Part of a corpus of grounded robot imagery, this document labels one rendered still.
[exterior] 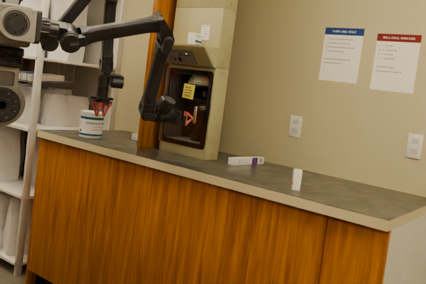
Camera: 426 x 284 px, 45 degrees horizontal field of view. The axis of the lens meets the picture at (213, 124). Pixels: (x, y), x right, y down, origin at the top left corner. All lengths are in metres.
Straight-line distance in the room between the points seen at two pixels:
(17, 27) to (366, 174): 1.73
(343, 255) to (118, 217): 1.19
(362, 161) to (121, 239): 1.27
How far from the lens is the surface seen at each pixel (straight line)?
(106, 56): 2.61
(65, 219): 3.01
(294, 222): 2.06
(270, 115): 2.90
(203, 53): 2.55
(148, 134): 2.82
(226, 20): 2.64
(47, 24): 2.03
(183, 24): 2.77
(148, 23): 2.08
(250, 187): 2.11
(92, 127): 2.95
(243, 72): 3.02
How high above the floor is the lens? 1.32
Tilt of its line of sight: 4 degrees down
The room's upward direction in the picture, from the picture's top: 7 degrees clockwise
